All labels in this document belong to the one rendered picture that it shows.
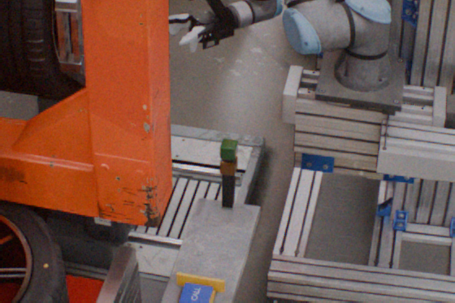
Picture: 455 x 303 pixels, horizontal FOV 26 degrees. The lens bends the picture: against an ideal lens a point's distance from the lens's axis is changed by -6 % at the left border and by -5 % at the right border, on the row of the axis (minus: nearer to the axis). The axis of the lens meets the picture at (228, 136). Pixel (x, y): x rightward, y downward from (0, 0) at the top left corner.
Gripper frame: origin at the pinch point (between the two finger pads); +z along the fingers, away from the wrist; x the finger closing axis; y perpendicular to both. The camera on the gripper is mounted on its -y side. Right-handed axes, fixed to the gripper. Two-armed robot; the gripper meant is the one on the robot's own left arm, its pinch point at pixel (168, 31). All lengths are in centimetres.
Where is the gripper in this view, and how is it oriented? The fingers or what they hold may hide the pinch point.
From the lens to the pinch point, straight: 268.0
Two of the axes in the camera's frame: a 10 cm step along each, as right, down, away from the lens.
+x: -5.4, -5.2, 6.6
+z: -8.4, 3.3, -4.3
